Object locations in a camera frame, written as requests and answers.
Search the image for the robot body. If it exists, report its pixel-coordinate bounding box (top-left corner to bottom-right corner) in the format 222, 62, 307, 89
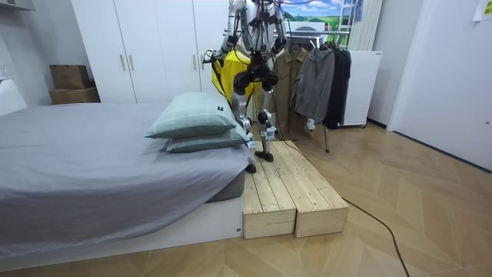
238, 0, 288, 80

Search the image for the white door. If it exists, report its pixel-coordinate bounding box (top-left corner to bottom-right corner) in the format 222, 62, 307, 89
387, 0, 492, 172

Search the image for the khaki coat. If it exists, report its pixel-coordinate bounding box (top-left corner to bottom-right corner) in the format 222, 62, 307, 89
271, 46, 313, 142

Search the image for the cable bundle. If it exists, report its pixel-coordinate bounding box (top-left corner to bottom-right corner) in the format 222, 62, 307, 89
256, 0, 317, 7

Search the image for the white ladder shelf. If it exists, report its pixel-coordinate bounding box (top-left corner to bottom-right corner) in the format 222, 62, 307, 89
337, 0, 359, 50

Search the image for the dark brown cardboard box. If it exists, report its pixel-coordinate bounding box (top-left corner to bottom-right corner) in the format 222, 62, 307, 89
48, 64, 91, 91

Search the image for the wooden plank platform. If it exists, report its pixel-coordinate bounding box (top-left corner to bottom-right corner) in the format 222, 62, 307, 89
241, 140, 298, 240
271, 139, 350, 239

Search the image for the white wall shelf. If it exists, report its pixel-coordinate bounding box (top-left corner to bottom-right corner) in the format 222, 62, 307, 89
0, 0, 36, 12

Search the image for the large green checked pillow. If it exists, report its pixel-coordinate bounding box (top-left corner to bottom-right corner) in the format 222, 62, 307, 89
145, 91, 238, 139

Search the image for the light brown cardboard box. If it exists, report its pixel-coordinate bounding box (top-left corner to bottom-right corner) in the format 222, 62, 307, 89
48, 86, 101, 105

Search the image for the grey jacket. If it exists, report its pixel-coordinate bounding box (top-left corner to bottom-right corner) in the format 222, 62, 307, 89
293, 46, 336, 125

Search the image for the black floor cable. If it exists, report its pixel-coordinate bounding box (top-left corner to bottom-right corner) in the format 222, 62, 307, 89
268, 88, 411, 277

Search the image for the white wardrobe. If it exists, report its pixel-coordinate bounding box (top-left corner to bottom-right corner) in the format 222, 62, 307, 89
71, 0, 234, 105

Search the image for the grey bed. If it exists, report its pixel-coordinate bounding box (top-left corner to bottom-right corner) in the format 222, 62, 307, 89
0, 78, 257, 273

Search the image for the yellow garment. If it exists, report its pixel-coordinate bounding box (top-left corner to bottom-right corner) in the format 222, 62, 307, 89
211, 48, 263, 113

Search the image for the white cabinet on wheels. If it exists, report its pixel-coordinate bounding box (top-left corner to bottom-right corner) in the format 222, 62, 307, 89
339, 49, 384, 128

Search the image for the landscape wall poster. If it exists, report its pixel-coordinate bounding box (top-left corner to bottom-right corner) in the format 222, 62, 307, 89
281, 0, 357, 44

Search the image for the metal clothes rack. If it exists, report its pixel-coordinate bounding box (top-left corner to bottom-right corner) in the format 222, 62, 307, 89
283, 29, 351, 154

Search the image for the white ribbed radiator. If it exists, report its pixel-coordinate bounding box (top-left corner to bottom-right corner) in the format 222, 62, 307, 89
347, 0, 385, 52

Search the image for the black coat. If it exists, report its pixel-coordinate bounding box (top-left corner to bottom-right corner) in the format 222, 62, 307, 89
321, 41, 353, 131

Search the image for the yellow paper note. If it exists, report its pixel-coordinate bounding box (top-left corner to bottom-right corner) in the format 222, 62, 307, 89
472, 0, 492, 22

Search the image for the flat green checked pillow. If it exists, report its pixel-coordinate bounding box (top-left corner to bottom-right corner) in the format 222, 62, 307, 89
165, 126, 251, 154

